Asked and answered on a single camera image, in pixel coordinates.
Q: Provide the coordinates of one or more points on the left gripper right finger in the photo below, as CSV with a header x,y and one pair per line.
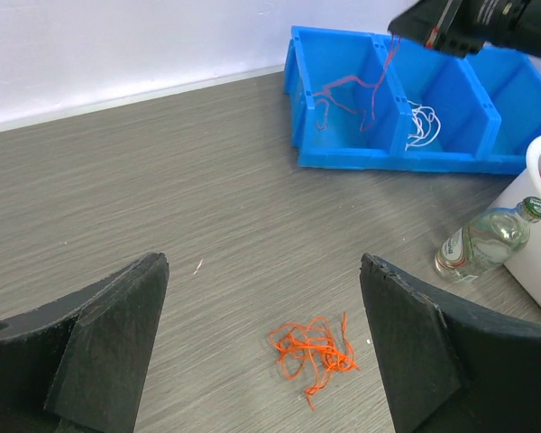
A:
x,y
448,364

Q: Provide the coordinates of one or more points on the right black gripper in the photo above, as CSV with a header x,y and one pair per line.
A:
x,y
443,26

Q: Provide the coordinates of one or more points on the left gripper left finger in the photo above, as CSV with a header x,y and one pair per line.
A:
x,y
79,363

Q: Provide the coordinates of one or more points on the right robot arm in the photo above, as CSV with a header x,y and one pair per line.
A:
x,y
509,24

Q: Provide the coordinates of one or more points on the blue three-compartment bin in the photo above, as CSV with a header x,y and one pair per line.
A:
x,y
364,101

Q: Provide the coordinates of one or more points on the white plastic basket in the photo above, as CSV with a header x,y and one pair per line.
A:
x,y
525,266

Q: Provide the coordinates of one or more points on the clear glass bottle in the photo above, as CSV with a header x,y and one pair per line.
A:
x,y
487,241

